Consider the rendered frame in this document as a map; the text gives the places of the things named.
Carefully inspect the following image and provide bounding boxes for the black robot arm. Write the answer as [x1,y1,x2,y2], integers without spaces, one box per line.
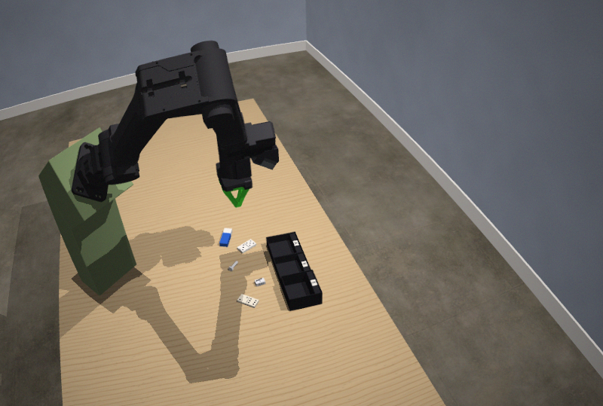
[72,41,279,202]

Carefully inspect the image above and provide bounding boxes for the black rack of bins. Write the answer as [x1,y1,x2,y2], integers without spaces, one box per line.
[266,232,323,311]

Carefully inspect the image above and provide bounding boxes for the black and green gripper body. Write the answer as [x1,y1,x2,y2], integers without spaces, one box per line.
[216,154,253,191]

